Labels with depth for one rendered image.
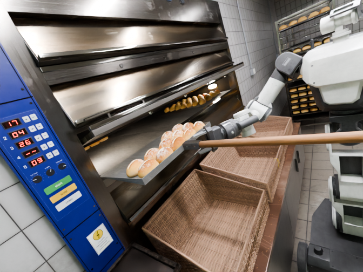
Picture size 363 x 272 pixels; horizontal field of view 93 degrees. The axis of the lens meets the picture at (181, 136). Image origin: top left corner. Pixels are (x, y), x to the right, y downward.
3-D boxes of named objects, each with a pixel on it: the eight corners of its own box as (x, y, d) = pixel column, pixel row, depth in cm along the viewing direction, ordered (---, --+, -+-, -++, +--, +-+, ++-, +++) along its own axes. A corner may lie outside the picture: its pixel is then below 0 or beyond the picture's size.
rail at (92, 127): (91, 130, 64) (89, 131, 65) (243, 62, 189) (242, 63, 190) (88, 126, 64) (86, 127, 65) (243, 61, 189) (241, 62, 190)
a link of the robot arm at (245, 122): (221, 122, 85) (240, 113, 87) (230, 142, 85) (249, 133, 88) (233, 117, 74) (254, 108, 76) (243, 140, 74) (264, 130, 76)
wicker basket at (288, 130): (233, 155, 183) (226, 131, 175) (249, 133, 222) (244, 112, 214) (285, 156, 150) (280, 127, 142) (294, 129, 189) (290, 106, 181)
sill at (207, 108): (101, 186, 85) (96, 179, 84) (232, 92, 211) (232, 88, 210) (106, 188, 81) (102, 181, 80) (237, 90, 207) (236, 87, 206)
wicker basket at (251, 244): (158, 264, 98) (138, 228, 90) (204, 196, 138) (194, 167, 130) (242, 316, 66) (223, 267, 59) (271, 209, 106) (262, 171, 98)
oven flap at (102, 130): (95, 136, 64) (80, 147, 78) (244, 65, 189) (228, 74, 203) (91, 130, 64) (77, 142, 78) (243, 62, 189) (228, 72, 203)
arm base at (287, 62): (279, 79, 104) (286, 59, 101) (303, 82, 96) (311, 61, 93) (270, 73, 93) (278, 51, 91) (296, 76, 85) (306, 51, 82)
